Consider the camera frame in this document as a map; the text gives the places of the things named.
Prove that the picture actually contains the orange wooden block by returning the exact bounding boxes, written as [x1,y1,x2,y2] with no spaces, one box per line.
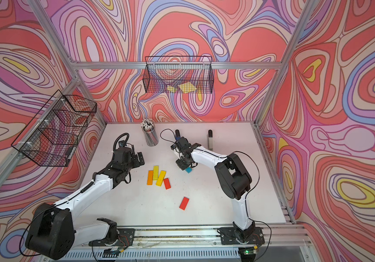
[147,170,154,186]

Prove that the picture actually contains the lime yellow wooden block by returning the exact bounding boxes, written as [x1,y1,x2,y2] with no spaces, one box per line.
[153,165,159,180]

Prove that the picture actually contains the golden yellow wooden block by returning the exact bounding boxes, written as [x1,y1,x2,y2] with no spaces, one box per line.
[156,170,166,187]

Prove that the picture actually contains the small red wooden block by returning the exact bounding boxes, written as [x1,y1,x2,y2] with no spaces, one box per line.
[163,178,171,190]

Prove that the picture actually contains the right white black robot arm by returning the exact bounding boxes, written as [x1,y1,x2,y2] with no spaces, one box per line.
[171,137,255,243]

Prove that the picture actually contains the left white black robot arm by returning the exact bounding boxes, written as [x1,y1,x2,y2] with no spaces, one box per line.
[20,147,145,260]

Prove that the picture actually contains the blue stapler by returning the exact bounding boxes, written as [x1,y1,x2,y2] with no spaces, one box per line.
[175,129,181,139]

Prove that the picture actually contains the beige stapler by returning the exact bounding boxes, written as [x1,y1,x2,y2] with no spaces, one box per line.
[207,129,213,151]

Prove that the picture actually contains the metal mesh pencil cup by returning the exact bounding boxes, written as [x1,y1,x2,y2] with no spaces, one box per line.
[141,119,159,147]

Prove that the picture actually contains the yellow sticky notes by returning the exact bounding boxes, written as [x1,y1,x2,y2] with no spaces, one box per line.
[166,82,197,93]

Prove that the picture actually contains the red wooden block front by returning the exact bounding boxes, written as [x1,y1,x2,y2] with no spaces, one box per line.
[179,197,189,210]

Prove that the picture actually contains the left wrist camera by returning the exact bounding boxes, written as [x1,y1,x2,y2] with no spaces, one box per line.
[118,140,127,148]

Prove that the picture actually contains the black wire basket back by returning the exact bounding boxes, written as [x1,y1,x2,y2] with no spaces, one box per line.
[142,55,214,94]

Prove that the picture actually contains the black wire basket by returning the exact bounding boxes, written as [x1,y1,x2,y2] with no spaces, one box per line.
[142,55,214,94]
[11,90,97,167]

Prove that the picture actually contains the black wire basket left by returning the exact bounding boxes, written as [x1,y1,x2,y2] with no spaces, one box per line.
[11,90,97,167]

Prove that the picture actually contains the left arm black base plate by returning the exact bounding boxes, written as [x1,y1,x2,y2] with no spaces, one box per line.
[89,228,135,248]

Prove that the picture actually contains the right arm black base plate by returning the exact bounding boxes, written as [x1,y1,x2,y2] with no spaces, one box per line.
[217,227,266,247]

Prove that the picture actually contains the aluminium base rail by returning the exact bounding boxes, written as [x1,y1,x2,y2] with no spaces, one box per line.
[62,223,321,262]

